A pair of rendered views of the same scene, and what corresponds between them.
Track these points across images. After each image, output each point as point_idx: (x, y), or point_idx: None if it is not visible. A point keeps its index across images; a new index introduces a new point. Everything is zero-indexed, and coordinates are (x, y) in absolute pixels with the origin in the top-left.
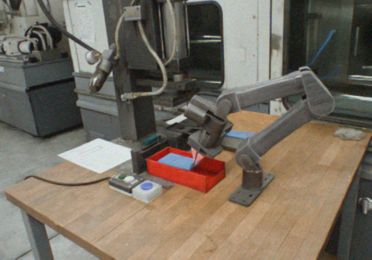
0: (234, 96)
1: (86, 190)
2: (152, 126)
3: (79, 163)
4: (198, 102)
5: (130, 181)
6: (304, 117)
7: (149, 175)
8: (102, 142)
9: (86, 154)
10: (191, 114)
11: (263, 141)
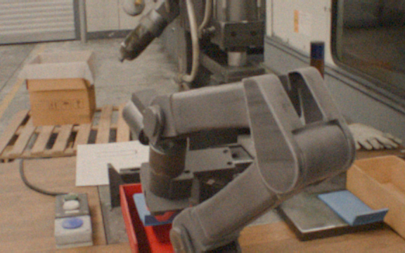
0: (166, 102)
1: (33, 200)
2: (228, 143)
3: (79, 164)
4: (139, 102)
5: (67, 209)
6: (262, 185)
7: (121, 213)
8: (147, 146)
9: (105, 156)
10: (128, 120)
11: (209, 212)
